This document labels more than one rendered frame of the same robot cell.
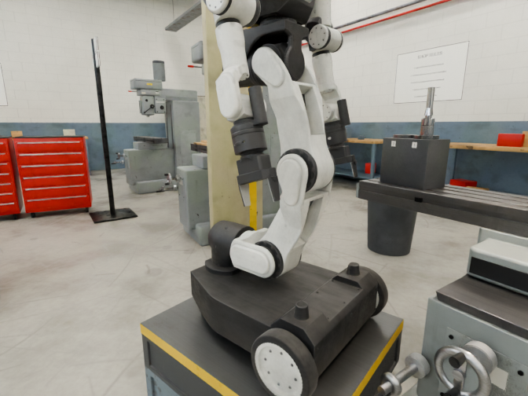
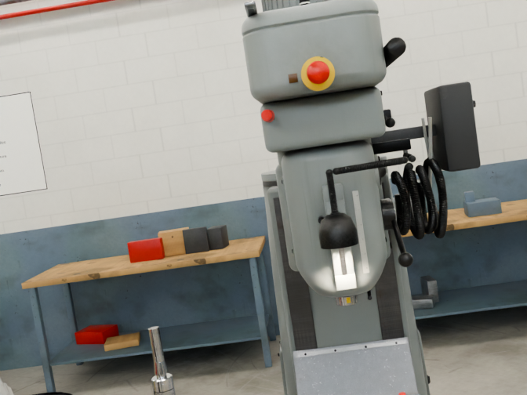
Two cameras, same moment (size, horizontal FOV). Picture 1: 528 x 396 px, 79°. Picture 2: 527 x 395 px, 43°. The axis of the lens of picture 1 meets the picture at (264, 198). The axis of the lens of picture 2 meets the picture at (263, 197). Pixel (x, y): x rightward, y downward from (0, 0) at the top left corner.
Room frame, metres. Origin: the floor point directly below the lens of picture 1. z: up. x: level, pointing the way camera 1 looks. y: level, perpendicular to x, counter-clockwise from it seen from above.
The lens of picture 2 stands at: (0.12, 0.34, 1.65)
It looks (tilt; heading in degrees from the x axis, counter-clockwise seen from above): 5 degrees down; 309
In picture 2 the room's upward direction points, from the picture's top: 9 degrees counter-clockwise
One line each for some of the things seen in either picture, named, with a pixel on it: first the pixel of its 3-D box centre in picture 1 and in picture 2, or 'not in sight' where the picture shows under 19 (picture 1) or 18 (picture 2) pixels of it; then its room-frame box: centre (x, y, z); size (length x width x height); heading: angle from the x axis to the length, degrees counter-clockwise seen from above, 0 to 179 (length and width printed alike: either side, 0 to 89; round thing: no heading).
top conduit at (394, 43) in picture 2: not in sight; (381, 60); (0.81, -0.99, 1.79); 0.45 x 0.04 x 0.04; 124
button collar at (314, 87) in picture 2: not in sight; (318, 74); (0.78, -0.69, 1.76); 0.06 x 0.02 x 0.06; 34
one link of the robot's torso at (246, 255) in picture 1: (266, 251); not in sight; (1.14, -0.01, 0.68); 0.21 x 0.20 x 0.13; 50
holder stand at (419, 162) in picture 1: (412, 159); not in sight; (1.30, -0.60, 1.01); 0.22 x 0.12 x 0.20; 26
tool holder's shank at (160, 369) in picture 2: (430, 102); (158, 352); (1.25, -0.62, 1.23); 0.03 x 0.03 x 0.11
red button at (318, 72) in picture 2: not in sight; (318, 72); (0.77, -0.67, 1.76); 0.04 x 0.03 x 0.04; 34
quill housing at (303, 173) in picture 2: not in sight; (335, 217); (0.91, -0.89, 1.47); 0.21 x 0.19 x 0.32; 34
